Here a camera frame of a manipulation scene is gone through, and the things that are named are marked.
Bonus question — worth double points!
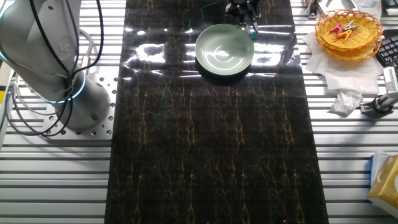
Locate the pale green round plate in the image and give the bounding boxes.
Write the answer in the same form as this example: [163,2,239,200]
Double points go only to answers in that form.
[195,24,255,77]

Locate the yellow wicker basket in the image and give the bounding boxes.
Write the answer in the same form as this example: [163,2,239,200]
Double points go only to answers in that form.
[315,9,384,61]

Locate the blue white tissue pack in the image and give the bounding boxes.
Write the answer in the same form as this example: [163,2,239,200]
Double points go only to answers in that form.
[368,150,398,210]

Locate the orange plastic clothespin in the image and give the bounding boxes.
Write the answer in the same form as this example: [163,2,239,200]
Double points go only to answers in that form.
[335,29,353,41]

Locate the grey metal bracket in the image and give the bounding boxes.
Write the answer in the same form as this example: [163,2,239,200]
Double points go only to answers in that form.
[300,0,322,20]

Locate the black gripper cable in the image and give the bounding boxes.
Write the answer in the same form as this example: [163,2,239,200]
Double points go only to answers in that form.
[29,0,105,94]

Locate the pink plastic clothespin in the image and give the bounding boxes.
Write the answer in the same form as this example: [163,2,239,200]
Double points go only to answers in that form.
[328,22,344,36]

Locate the black keyboard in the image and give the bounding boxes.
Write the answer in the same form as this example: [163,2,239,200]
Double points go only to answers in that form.
[375,34,398,75]

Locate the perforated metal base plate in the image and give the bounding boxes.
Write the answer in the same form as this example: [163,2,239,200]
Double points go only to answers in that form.
[42,65,116,141]

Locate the black looped base cable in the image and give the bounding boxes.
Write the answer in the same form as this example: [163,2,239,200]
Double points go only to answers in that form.
[2,77,75,138]

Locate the thick grey base cable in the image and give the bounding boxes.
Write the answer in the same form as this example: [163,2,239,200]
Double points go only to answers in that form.
[79,28,95,75]

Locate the silver camera on mount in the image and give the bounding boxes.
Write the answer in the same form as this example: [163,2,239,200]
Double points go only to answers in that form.
[359,66,398,118]

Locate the grey plastic clothespin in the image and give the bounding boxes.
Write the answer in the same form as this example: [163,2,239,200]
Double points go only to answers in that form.
[341,19,361,32]

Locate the crumpled white tissue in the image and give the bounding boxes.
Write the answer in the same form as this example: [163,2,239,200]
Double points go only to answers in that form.
[329,91,364,118]

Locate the flat white paper napkin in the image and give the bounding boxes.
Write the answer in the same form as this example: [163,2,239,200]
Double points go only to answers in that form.
[300,30,385,94]

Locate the gold tissue box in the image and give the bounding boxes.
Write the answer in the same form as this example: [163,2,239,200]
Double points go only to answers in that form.
[366,154,398,203]

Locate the black marble pattern mat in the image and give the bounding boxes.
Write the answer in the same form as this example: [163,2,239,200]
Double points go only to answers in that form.
[104,0,330,224]

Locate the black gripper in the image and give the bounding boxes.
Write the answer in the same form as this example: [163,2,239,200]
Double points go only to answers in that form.
[224,0,262,34]

